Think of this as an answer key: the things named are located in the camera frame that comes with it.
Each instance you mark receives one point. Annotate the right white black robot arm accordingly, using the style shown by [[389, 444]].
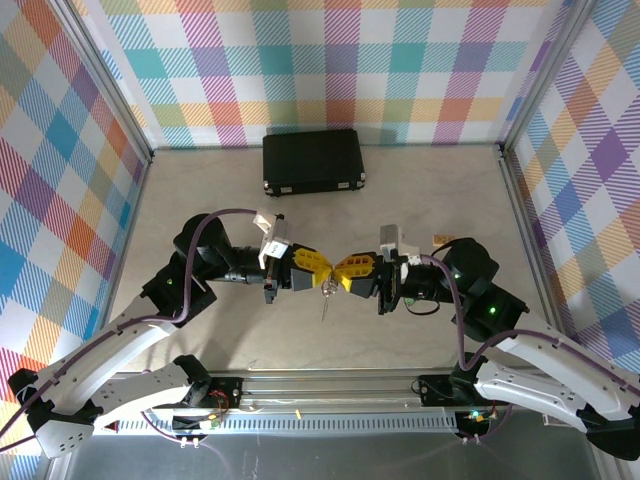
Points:
[[525, 392]]

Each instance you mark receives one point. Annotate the aluminium frame post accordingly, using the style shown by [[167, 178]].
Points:
[[547, 75], [102, 80]]

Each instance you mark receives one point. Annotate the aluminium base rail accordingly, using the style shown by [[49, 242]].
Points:
[[330, 390]]

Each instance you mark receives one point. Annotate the aluminium frame floor rail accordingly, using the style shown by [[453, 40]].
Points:
[[125, 235], [522, 210]]

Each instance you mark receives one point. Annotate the thin silver key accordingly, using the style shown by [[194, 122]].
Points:
[[325, 306]]

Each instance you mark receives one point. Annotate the small controller board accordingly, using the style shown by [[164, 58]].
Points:
[[197, 422], [477, 416]]

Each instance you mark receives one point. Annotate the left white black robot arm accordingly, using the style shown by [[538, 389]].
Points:
[[142, 389]]

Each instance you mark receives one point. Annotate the black hard case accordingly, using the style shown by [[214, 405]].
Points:
[[312, 160]]

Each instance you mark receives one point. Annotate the small wooden block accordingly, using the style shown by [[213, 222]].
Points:
[[443, 239]]

